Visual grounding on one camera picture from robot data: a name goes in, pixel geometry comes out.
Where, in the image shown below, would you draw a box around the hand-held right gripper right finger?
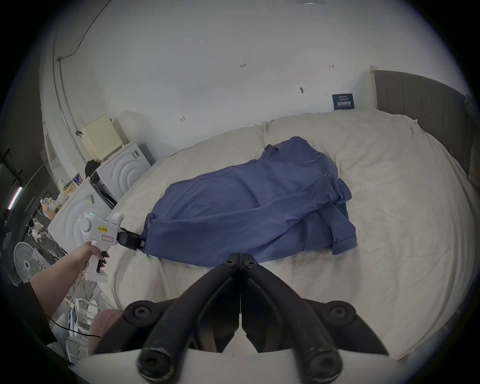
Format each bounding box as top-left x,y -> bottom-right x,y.
240,253 -> 389,382

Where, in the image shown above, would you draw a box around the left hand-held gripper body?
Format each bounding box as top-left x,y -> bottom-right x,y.
79,211 -> 146,283

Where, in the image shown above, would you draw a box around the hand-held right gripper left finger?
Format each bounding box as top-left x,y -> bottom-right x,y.
93,254 -> 241,382

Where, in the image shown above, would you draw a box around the dark blue shirt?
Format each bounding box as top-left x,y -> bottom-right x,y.
143,137 -> 358,268

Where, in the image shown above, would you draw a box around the person's left forearm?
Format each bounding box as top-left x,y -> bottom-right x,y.
29,248 -> 82,320

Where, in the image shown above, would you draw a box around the person's left hand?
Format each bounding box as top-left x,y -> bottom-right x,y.
72,241 -> 110,273

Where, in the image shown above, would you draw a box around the person's legs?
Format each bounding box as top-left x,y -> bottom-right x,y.
88,309 -> 125,356

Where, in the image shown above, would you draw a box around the white standing fan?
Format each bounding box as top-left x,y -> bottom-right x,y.
13,241 -> 45,284

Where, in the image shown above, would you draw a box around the cream perforated box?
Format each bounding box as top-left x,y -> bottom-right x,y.
80,114 -> 125,163

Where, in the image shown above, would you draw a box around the white plastic chair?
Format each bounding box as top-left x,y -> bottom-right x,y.
64,297 -> 101,364

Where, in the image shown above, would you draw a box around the person's body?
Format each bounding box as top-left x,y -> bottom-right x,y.
7,279 -> 74,366

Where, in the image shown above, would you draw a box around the bed with beige sheet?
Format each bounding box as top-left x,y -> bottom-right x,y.
110,107 -> 478,364

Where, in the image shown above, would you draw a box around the dark blue card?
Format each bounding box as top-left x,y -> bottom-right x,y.
331,92 -> 355,111

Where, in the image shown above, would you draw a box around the grey padded headboard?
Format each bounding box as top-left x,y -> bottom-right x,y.
369,65 -> 478,175

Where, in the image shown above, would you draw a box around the thin black cable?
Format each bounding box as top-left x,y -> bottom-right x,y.
48,317 -> 103,338

